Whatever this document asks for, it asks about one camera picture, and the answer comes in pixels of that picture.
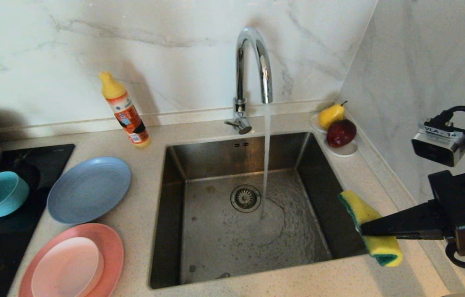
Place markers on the small white fruit dish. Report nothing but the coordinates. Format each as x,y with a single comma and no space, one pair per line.
343,152

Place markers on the chrome gooseneck faucet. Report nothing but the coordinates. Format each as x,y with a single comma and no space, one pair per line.
239,78

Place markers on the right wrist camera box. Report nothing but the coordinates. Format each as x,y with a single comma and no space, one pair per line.
438,144

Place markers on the round metal drain strainer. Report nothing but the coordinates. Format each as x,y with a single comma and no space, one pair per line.
245,198

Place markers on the yellow pear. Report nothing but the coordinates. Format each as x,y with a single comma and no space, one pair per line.
330,116

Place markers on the black frying pan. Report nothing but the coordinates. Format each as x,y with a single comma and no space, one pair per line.
30,175

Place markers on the large salmon pink plate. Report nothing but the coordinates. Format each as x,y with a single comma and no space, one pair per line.
113,247

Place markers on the dark red apple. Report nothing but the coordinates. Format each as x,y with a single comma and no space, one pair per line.
341,133

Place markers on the black induction cooktop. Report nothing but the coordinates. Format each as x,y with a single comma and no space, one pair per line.
51,161

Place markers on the small pale pink plate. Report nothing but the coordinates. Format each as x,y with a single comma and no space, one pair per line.
67,268

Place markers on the orange yellow-capped detergent bottle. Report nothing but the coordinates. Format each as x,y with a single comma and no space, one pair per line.
127,113

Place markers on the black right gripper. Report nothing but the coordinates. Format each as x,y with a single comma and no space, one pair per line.
459,198

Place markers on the blue plate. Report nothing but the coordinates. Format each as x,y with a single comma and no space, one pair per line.
88,189

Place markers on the yellow fish-shaped sponge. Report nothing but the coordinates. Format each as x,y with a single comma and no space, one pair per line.
360,208

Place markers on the stainless steel sink basin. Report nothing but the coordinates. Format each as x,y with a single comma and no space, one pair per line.
216,247

